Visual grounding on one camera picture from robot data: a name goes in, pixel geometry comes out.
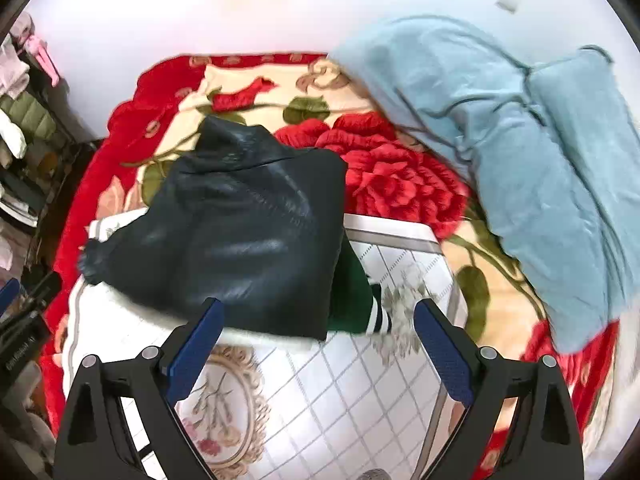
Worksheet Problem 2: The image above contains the white quilted mat grey border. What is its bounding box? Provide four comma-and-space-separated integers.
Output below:
60, 207, 468, 480

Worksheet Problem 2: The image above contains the pink clothes hanger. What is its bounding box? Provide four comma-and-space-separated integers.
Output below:
24, 35, 62, 87

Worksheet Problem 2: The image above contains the light blue quilt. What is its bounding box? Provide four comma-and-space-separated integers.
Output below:
327, 15, 640, 353

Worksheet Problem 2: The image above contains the green garment with striped cuffs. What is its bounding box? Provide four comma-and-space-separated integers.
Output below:
327, 237, 396, 336

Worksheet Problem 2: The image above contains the black leather jacket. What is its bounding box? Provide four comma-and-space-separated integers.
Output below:
80, 115, 349, 342

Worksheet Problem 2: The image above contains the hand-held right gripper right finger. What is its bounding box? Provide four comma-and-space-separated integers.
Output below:
413, 298, 585, 480

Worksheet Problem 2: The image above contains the olive green puffer jacket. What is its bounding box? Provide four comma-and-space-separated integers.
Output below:
0, 92, 63, 147

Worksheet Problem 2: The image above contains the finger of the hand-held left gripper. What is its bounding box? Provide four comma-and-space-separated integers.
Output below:
0, 279, 22, 320

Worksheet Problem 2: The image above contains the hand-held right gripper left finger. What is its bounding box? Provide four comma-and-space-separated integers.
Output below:
52, 297, 226, 480

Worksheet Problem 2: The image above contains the pale pink hanging garment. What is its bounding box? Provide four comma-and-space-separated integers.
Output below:
0, 14, 35, 101

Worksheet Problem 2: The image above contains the red floral blanket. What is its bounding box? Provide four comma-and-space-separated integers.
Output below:
40, 51, 621, 480

